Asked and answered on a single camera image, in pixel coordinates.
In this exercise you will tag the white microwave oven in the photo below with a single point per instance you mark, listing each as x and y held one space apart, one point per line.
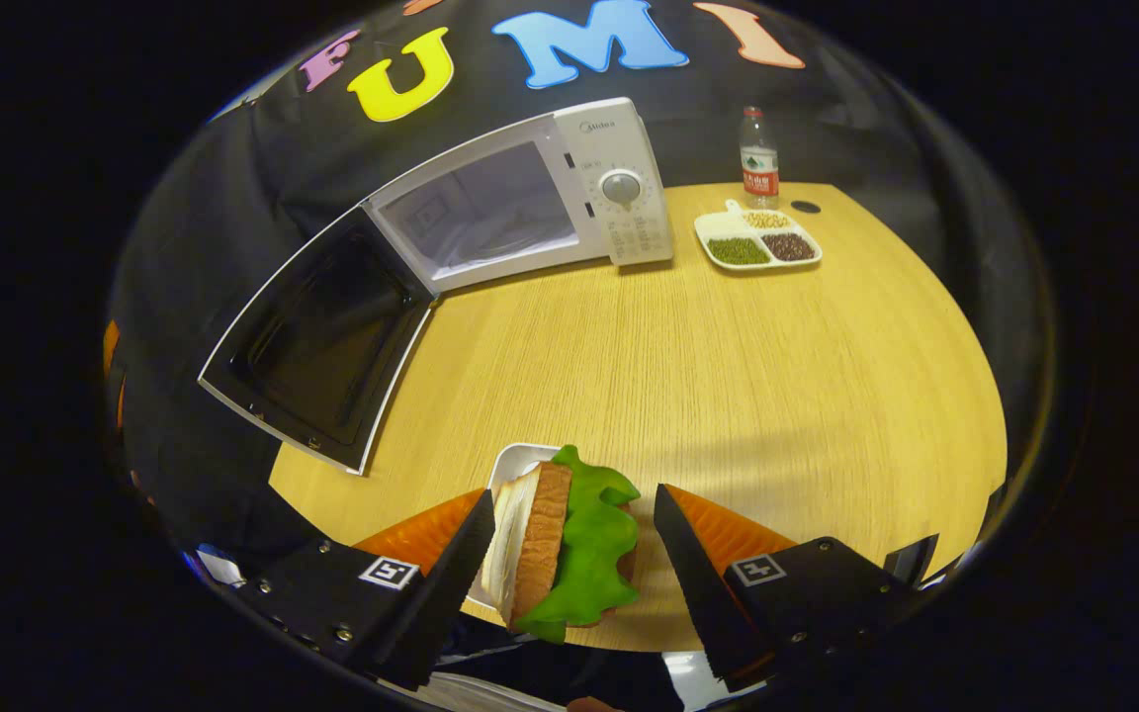
634 232

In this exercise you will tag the white rectangular plate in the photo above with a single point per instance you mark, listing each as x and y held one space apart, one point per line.
515 463

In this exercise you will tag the white divided dish of beans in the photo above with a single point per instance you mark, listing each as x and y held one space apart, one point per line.
723 225

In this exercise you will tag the lettuce sandwich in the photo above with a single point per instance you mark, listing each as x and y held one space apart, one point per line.
540 534

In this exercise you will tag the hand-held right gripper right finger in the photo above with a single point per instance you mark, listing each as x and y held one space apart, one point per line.
703 603

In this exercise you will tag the clear plastic water bottle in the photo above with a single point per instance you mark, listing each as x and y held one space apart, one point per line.
759 168

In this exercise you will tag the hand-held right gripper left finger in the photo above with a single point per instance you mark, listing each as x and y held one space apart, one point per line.
451 593

